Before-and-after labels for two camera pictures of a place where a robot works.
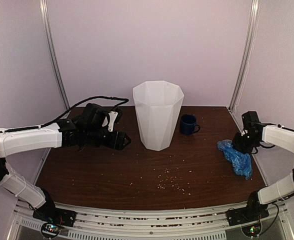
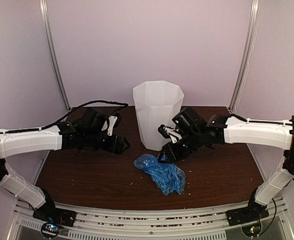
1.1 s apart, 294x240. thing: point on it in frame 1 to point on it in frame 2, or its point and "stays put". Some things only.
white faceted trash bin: [159, 104] stays put
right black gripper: [235, 144] to [172, 155]
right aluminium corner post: [246, 56] stays put
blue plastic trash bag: [242, 162] to [168, 178]
